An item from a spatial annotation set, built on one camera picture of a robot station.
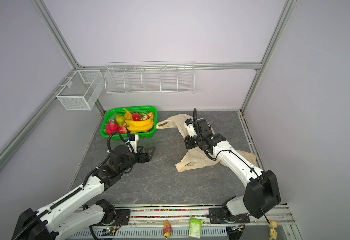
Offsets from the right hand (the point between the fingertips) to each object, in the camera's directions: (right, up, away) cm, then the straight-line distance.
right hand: (186, 141), depth 82 cm
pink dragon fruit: (-49, +8, +16) cm, 52 cm away
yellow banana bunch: (-31, +8, +17) cm, 36 cm away
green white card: (+4, -39, -13) cm, 42 cm away
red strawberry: (-34, +14, +20) cm, 42 cm away
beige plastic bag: (+5, -8, -7) cm, 12 cm away
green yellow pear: (-45, +12, +20) cm, 51 cm away
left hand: (-19, -4, -4) cm, 20 cm away
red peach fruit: (-41, +6, +15) cm, 44 cm away
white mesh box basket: (-69, +30, +14) cm, 77 cm away
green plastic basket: (-53, +16, +23) cm, 60 cm away
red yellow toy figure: (-9, -39, -14) cm, 43 cm away
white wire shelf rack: (-23, +40, +15) cm, 49 cm away
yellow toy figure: (+41, -38, -13) cm, 57 cm away
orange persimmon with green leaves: (-26, +16, +25) cm, 40 cm away
